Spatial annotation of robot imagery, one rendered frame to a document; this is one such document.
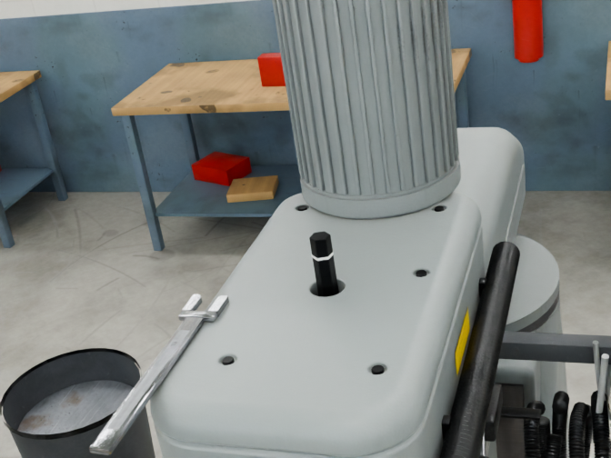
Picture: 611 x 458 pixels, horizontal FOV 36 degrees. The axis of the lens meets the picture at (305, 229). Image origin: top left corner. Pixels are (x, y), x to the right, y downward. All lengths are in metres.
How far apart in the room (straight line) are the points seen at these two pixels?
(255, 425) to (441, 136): 0.45
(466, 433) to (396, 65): 0.40
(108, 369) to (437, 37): 2.57
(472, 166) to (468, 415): 0.69
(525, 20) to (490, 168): 3.54
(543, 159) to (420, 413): 4.68
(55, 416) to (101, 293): 1.84
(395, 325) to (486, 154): 0.72
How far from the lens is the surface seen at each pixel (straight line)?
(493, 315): 1.06
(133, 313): 4.88
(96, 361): 3.47
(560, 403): 1.36
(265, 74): 4.97
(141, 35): 5.86
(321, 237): 0.95
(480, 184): 1.48
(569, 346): 1.32
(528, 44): 5.09
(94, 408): 3.37
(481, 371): 0.98
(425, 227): 1.07
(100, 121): 6.21
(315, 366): 0.86
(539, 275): 1.62
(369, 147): 1.06
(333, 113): 1.06
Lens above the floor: 2.38
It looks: 26 degrees down
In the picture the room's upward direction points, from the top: 9 degrees counter-clockwise
